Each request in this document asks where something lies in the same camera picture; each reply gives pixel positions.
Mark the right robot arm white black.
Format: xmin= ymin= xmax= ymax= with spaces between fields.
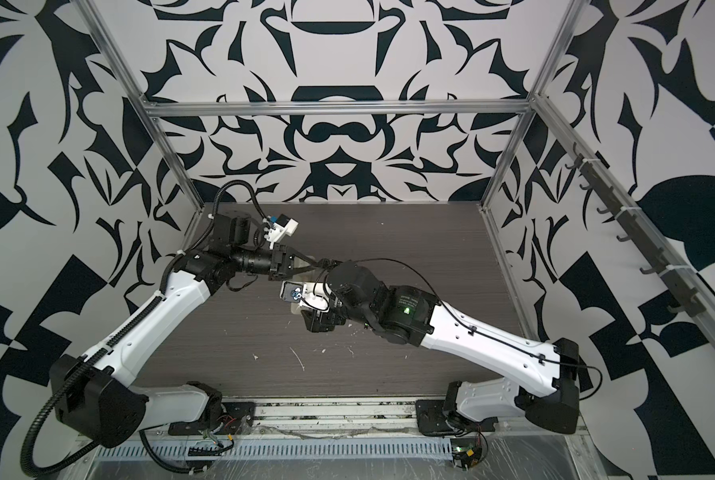
xmin=281 ymin=262 xmax=583 ymax=434

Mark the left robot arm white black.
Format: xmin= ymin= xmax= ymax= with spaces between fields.
xmin=50 ymin=212 xmax=335 ymax=448

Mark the small green circuit board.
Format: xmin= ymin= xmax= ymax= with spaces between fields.
xmin=451 ymin=436 xmax=489 ymax=471

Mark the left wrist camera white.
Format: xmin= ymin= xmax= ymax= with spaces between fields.
xmin=265 ymin=214 xmax=299 ymax=248

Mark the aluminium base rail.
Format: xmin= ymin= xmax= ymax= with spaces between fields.
xmin=74 ymin=394 xmax=589 ymax=442

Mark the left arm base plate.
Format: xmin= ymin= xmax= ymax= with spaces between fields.
xmin=168 ymin=401 xmax=257 ymax=436

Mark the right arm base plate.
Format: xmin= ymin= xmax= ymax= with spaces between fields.
xmin=415 ymin=399 xmax=499 ymax=437

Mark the white slotted cable duct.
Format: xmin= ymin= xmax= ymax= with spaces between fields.
xmin=92 ymin=437 xmax=455 ymax=462

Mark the aluminium frame back bar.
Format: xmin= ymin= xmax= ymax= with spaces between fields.
xmin=144 ymin=99 xmax=529 ymax=118

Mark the black corrugated cable conduit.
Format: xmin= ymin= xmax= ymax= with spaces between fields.
xmin=20 ymin=359 xmax=221 ymax=478

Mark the black wall hook rack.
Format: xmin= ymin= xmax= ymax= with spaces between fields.
xmin=567 ymin=143 xmax=707 ymax=318

